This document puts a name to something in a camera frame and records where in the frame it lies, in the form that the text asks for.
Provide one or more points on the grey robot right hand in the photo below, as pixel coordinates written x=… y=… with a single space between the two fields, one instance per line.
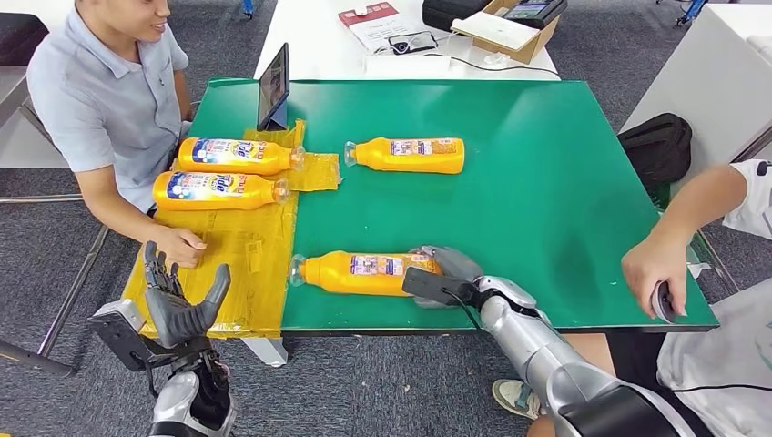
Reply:
x=461 y=265

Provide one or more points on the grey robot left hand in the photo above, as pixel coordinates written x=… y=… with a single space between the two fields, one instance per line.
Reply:
x=178 y=320

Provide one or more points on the orange detergent bottle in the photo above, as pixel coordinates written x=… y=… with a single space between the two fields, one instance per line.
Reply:
x=241 y=166
x=332 y=274
x=374 y=155
x=211 y=199

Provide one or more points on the white black handheld controller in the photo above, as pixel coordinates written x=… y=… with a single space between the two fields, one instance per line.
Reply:
x=662 y=301

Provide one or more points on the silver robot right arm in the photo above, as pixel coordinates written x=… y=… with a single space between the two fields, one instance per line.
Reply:
x=555 y=368

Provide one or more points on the yellow taped cardboard mat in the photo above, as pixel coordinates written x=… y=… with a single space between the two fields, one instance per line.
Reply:
x=241 y=271

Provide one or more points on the white table foot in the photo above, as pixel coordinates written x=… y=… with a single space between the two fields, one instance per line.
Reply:
x=268 y=351

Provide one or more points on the dark metal bar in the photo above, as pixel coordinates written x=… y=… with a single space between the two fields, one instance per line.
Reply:
x=36 y=357

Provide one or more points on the black backpack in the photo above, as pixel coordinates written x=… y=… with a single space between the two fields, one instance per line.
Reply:
x=656 y=151

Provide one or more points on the person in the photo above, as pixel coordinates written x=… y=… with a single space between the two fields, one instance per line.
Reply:
x=96 y=102
x=712 y=362

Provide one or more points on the white box lid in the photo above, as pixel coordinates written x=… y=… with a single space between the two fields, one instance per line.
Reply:
x=496 y=30

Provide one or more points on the brown cardboard box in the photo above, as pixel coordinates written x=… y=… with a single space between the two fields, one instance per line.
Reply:
x=541 y=41

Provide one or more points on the clear plastic bag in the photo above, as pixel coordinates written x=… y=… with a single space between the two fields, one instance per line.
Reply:
x=699 y=259

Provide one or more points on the white printed paper sheet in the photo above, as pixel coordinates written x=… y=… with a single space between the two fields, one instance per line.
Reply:
x=375 y=33

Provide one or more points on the black carrying case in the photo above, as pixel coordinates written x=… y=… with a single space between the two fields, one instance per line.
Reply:
x=447 y=13

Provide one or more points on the tablet with blue stand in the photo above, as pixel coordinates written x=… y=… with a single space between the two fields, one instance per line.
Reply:
x=273 y=82

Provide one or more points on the black screen device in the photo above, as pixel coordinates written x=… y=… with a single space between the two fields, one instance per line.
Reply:
x=532 y=9

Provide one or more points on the red booklet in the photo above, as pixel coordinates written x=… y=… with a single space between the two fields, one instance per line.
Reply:
x=366 y=13

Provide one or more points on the white side table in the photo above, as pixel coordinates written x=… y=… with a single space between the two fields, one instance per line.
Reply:
x=712 y=78

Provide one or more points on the black chair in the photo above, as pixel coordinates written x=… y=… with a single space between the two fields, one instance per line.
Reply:
x=21 y=37

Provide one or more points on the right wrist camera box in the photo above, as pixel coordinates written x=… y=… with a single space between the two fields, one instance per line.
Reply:
x=428 y=286

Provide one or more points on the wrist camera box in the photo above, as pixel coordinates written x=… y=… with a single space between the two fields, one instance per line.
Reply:
x=428 y=286
x=117 y=329

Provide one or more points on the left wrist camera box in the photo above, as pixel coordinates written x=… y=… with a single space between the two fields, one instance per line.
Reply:
x=117 y=329

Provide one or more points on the metal chair frame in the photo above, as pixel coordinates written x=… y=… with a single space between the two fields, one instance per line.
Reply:
x=72 y=289

